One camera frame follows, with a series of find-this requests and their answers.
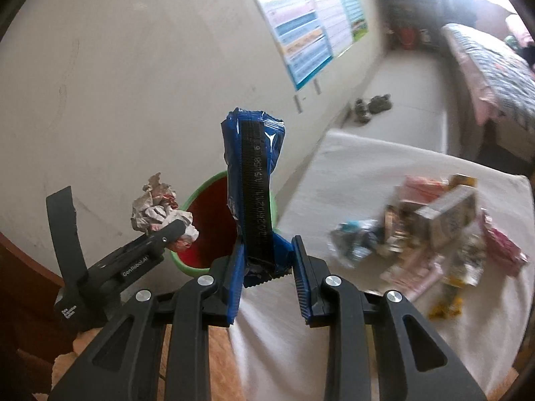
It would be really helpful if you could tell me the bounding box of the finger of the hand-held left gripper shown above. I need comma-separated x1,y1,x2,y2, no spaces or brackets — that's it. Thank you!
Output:
142,219,187,255

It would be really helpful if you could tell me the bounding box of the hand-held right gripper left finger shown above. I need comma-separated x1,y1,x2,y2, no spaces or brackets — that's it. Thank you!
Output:
48,240,245,401

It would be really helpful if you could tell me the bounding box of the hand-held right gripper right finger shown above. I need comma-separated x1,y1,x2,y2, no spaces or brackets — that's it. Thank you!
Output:
291,235,488,401

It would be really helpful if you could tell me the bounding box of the white red paper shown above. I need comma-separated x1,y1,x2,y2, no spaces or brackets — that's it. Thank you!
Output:
131,171,200,253

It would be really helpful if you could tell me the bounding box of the red bin with green rim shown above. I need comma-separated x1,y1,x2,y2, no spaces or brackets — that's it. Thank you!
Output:
167,171,280,277

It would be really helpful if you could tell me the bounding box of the blue snack wrapper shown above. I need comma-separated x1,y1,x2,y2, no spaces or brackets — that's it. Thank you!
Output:
220,108,293,289

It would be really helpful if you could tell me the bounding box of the printed paper carton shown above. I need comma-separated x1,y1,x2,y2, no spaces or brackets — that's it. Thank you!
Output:
414,186,479,251

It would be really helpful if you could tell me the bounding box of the crumpled blue white wrapper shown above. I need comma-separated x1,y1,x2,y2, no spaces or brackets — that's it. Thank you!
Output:
328,219,389,268

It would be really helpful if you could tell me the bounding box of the brown wooden furniture edge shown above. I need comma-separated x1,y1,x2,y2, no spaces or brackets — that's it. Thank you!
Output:
0,234,80,352

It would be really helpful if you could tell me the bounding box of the flat pink wrapper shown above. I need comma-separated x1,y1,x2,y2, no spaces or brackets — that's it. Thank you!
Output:
380,255,444,301

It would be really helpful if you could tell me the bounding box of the white table cloth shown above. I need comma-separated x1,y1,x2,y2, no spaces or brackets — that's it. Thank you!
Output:
230,129,531,401

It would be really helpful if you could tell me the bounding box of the yellow green wrapper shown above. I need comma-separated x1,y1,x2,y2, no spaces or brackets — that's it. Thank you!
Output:
428,259,486,322

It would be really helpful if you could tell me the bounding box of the pink white wrapper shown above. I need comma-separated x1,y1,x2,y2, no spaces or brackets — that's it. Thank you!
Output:
395,175,451,206

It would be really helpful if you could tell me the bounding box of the grey shoe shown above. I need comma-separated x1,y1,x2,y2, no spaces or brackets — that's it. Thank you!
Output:
354,97,372,125
370,94,394,114

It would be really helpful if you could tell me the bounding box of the pink snack packet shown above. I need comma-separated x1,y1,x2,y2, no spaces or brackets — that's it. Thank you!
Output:
480,211,529,276

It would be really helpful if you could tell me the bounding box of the red bucket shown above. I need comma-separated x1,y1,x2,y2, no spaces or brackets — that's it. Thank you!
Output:
397,27,419,48

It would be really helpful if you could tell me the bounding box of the bed with patterned quilt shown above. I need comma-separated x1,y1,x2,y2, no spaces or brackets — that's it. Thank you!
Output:
441,23,535,176

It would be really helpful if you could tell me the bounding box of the dark metal shelf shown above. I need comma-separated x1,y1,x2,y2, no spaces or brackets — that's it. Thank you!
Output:
378,0,444,51

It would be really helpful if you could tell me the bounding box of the dark clothes heap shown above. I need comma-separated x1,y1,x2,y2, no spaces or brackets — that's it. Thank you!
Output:
435,0,511,30

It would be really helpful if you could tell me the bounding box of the pink pillow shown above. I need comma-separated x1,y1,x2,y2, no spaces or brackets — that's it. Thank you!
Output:
504,12,533,51

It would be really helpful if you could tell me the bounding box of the wall poster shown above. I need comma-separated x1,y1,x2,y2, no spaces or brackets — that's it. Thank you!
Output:
240,0,372,92

